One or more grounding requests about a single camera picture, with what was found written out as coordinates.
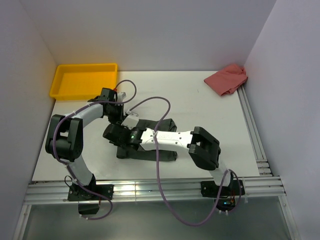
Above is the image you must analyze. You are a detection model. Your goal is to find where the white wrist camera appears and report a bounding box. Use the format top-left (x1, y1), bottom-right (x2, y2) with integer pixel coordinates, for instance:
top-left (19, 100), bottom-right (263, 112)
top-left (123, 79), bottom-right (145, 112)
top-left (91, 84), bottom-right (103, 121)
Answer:
top-left (116, 92), bottom-right (127, 103)
top-left (121, 110), bottom-right (139, 130)

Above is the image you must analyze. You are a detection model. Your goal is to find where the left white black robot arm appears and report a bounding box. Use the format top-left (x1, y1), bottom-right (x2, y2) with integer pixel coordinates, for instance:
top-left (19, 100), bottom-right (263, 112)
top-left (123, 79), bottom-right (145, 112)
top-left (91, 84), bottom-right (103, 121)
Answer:
top-left (45, 88), bottom-right (126, 200)

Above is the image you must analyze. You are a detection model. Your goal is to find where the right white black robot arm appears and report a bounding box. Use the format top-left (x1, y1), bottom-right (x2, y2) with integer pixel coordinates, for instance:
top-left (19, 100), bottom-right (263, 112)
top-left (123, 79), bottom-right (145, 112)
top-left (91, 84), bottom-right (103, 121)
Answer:
top-left (102, 124), bottom-right (234, 195)

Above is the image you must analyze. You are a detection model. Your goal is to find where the front aluminium rail frame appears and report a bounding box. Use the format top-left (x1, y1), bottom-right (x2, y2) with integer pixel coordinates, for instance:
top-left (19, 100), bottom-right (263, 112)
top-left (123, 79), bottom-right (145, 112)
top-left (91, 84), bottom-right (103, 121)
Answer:
top-left (13, 176), bottom-right (301, 240)

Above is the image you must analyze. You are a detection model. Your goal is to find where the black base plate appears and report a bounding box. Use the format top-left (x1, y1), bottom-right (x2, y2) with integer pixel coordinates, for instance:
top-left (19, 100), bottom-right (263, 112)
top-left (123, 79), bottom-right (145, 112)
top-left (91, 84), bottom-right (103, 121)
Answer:
top-left (200, 179), bottom-right (246, 198)
top-left (67, 184), bottom-right (114, 202)

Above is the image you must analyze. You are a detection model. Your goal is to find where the yellow plastic tray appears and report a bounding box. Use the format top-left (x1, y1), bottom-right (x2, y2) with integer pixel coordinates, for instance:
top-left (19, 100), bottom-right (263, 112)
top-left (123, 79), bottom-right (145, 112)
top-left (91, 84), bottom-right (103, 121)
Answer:
top-left (49, 63), bottom-right (118, 101)

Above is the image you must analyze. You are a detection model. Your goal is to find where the right side aluminium rail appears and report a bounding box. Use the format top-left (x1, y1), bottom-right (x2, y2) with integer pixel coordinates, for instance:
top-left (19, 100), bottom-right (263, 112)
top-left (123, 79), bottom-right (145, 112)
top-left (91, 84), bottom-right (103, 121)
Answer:
top-left (237, 86), bottom-right (273, 177)

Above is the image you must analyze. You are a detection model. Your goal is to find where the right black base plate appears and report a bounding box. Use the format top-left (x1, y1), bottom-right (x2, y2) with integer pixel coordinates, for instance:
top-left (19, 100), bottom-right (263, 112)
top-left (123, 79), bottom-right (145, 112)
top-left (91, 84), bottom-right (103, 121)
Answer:
top-left (200, 179), bottom-right (246, 198)

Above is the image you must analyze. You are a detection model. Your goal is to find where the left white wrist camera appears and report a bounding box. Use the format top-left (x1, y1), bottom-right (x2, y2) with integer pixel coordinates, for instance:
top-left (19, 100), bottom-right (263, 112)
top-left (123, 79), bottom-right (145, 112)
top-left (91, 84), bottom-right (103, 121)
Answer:
top-left (116, 92), bottom-right (127, 103)

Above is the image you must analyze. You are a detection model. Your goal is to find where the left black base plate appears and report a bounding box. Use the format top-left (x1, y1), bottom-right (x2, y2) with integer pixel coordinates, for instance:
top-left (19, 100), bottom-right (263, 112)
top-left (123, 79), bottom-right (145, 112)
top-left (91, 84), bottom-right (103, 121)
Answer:
top-left (67, 184), bottom-right (114, 202)

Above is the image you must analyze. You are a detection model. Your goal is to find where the dark green t-shirt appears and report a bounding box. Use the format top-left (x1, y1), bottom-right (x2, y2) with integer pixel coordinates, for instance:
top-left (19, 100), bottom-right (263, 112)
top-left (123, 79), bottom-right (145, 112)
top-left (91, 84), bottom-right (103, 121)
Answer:
top-left (116, 118), bottom-right (178, 162)

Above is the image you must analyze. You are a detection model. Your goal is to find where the folded pink t-shirt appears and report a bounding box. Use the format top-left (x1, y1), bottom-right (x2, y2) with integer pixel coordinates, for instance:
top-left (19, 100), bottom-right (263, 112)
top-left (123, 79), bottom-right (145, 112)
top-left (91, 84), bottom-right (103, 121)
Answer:
top-left (204, 63), bottom-right (248, 96)

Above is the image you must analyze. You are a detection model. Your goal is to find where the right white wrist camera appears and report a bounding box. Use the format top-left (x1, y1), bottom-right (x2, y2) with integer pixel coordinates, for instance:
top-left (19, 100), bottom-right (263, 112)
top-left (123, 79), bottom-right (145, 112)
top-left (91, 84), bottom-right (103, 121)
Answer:
top-left (121, 110), bottom-right (139, 130)

